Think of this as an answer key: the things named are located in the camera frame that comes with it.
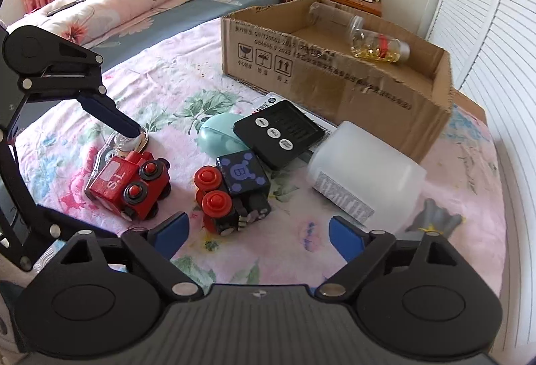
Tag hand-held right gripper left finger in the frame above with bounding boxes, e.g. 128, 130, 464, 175
59, 212, 200, 302

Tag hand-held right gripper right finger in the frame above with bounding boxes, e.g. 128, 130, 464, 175
315, 215, 461, 301

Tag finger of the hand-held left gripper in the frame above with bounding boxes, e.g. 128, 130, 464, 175
19, 29, 142, 137
0, 138, 121, 269

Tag red toy train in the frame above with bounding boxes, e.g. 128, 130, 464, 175
85, 150, 172, 221

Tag white plastic bottle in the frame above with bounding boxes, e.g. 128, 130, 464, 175
307, 121, 428, 232

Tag black toy train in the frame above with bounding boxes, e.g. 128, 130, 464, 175
193, 151, 272, 236

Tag grey toy animal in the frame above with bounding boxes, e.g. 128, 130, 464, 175
404, 198, 464, 239

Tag teal egg-shaped case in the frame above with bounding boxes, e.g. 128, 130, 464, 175
198, 114, 248, 158

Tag black digital timer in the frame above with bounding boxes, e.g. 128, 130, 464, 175
233, 100, 326, 171

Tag cardboard box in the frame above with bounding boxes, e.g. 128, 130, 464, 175
220, 0, 455, 165

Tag clear plastic refill packet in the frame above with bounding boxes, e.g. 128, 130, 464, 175
250, 92, 338, 154

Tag dark phone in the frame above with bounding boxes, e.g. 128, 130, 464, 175
46, 0, 86, 17

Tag wooden table edge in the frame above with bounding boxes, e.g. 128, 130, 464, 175
453, 90, 487, 119

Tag clear bottle with yellow capsules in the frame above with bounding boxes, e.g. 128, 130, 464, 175
347, 15, 411, 65

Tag white louvered closet door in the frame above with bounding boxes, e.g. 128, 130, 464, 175
424, 0, 536, 365

